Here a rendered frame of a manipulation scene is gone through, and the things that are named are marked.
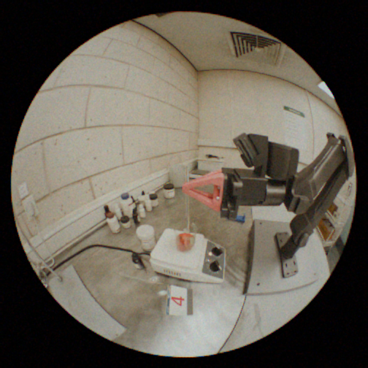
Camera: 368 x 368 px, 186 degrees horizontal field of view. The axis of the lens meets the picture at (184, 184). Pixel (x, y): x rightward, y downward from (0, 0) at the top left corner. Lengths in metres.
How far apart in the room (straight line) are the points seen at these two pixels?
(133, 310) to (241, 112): 1.85
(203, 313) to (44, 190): 0.65
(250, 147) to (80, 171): 0.58
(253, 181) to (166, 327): 0.37
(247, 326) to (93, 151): 0.82
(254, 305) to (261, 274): 0.11
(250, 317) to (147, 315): 0.26
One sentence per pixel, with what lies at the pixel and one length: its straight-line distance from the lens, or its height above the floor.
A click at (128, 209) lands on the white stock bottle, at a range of 0.57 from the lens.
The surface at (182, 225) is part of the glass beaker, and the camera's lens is 0.29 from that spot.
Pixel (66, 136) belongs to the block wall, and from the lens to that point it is 0.56.
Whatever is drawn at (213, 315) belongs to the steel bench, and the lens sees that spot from 0.35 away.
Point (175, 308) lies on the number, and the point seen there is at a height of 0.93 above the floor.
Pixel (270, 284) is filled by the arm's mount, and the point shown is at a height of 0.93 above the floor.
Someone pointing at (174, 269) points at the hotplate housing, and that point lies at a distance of 0.31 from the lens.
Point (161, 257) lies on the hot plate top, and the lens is 0.30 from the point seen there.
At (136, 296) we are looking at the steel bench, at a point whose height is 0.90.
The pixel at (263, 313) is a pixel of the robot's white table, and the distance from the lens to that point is 0.40.
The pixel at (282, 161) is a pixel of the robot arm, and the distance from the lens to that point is 0.21.
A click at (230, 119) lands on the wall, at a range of 1.65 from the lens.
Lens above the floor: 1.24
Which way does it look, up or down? 21 degrees down
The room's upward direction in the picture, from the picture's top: straight up
